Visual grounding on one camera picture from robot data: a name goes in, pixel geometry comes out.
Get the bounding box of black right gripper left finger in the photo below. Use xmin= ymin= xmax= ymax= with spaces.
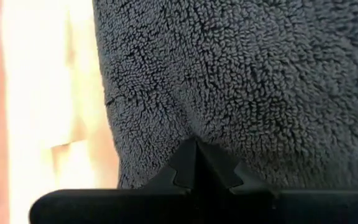
xmin=141 ymin=138 xmax=198 ymax=191

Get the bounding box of dark grey terry towel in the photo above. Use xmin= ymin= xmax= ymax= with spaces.
xmin=91 ymin=0 xmax=358 ymax=191

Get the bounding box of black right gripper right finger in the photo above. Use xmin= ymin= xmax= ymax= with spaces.
xmin=196 ymin=139 xmax=276 ymax=193

